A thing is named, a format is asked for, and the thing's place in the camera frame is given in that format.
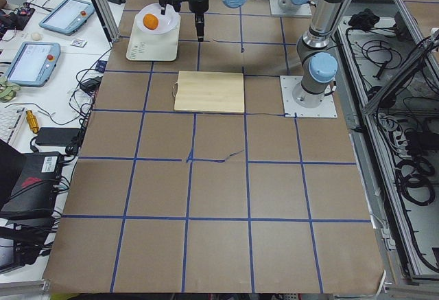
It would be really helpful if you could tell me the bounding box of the lower blue teach pendant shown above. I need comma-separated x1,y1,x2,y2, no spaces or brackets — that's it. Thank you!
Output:
5,42,60,87

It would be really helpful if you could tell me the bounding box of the bamboo cutting board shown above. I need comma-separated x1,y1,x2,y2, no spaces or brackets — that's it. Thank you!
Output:
174,71,245,113

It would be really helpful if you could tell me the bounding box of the cream bear tray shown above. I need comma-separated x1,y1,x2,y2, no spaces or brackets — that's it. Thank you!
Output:
126,20,180,62

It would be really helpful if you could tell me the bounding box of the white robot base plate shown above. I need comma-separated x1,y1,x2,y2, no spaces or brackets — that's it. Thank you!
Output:
280,76,337,118

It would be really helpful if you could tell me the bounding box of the blue teach pendant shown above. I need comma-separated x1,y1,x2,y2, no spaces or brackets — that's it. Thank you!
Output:
5,42,60,87
39,0,95,35

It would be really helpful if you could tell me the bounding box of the black computer box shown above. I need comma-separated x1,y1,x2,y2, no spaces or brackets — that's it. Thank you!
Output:
1,150,64,220

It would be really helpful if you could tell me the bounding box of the upper blue teach pendant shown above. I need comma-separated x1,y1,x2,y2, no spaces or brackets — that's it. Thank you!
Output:
39,0,95,35

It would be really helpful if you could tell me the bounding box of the orange fruit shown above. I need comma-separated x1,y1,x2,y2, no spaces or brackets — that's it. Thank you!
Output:
142,13,159,30

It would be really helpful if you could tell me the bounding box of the aluminium frame post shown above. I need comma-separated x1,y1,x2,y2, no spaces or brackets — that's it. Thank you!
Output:
91,0,120,44

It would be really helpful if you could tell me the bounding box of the gold cylindrical tool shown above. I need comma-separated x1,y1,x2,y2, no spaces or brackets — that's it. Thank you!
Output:
26,110,40,134

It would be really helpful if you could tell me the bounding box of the white round plate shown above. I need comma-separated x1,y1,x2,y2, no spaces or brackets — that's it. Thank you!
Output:
134,3,180,35

